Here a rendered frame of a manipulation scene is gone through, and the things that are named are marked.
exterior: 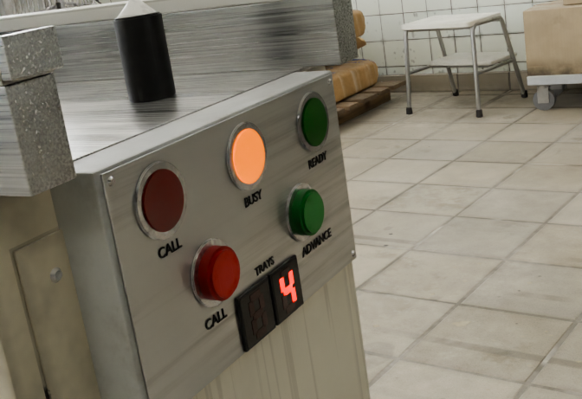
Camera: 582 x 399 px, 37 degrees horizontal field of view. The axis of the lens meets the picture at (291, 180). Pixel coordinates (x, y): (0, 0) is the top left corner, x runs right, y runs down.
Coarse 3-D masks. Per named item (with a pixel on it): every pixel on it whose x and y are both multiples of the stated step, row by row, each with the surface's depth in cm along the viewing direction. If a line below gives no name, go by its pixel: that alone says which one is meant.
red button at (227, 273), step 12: (204, 252) 46; (216, 252) 46; (228, 252) 47; (204, 264) 46; (216, 264) 46; (228, 264) 47; (204, 276) 46; (216, 276) 46; (228, 276) 47; (204, 288) 46; (216, 288) 46; (228, 288) 47
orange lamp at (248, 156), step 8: (240, 136) 49; (248, 136) 50; (256, 136) 50; (240, 144) 49; (248, 144) 50; (256, 144) 50; (240, 152) 49; (248, 152) 50; (256, 152) 50; (264, 152) 51; (240, 160) 49; (248, 160) 50; (256, 160) 50; (240, 168) 49; (248, 168) 50; (256, 168) 50; (240, 176) 49; (248, 176) 50; (256, 176) 51
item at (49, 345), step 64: (128, 64) 56; (128, 128) 49; (0, 256) 39; (64, 256) 42; (0, 320) 39; (64, 320) 42; (320, 320) 64; (0, 384) 40; (64, 384) 42; (256, 384) 57; (320, 384) 64
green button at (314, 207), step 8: (304, 192) 54; (312, 192) 55; (296, 200) 54; (304, 200) 54; (312, 200) 55; (320, 200) 56; (296, 208) 54; (304, 208) 54; (312, 208) 55; (320, 208) 56; (296, 216) 54; (304, 216) 54; (312, 216) 55; (320, 216) 56; (296, 224) 54; (304, 224) 54; (312, 224) 55; (320, 224) 56; (304, 232) 54; (312, 232) 55
